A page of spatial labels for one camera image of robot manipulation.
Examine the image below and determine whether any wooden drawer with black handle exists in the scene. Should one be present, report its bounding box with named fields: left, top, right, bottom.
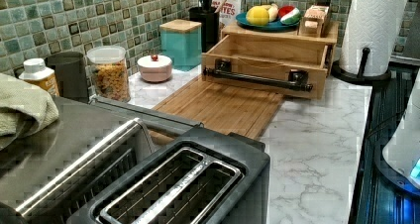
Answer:
left=202, top=34, right=331, bottom=99

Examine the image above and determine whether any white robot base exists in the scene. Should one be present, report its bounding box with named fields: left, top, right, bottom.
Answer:
left=376, top=75, right=420, bottom=197

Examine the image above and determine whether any wooden drawer cabinet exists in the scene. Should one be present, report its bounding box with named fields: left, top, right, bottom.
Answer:
left=222, top=22, right=338, bottom=74

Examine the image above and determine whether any bamboo cutting board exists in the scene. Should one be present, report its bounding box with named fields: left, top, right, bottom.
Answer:
left=154, top=75, right=283, bottom=140

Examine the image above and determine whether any pink lidded sugar bowl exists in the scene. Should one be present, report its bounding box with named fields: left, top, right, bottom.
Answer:
left=137, top=55, right=172, bottom=82

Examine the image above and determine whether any black two-slot toaster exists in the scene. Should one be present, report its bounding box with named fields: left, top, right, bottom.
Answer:
left=66, top=128, right=270, bottom=224

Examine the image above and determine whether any teal canister with wooden lid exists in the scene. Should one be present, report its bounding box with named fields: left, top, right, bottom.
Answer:
left=159, top=19, right=202, bottom=71

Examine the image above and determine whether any black utensil holder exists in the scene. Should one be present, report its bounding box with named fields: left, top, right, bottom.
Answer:
left=188, top=0, right=219, bottom=53

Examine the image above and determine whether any red and white food box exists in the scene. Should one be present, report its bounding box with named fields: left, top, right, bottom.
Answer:
left=211, top=0, right=242, bottom=38

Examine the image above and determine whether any yellow toy lemon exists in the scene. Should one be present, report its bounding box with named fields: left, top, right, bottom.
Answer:
left=246, top=6, right=269, bottom=26

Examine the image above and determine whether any clear jar with pasta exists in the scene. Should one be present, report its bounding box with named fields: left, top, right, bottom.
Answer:
left=87, top=46, right=131, bottom=102

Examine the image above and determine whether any teal plate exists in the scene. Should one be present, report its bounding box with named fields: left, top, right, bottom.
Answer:
left=236, top=13, right=299, bottom=32

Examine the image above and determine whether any beige toy fruit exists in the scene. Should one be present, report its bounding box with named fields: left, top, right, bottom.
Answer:
left=262, top=3, right=278, bottom=22

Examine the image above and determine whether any toy watermelon slice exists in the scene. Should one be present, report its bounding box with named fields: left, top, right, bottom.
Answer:
left=278, top=6, right=301, bottom=25

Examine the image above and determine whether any black paper towel holder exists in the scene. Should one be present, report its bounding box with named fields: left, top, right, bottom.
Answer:
left=331, top=48, right=391, bottom=86

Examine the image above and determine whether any dark grey cup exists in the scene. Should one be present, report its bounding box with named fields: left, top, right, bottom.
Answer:
left=46, top=52, right=88, bottom=103

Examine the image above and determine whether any white-lidded spice bottle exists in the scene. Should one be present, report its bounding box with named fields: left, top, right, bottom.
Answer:
left=19, top=58, right=59, bottom=96

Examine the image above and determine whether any green folded cloth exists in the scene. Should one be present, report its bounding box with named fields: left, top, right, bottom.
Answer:
left=0, top=73, right=58, bottom=137

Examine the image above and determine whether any white paper towel roll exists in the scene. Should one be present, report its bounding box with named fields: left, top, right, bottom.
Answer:
left=339, top=0, right=408, bottom=76

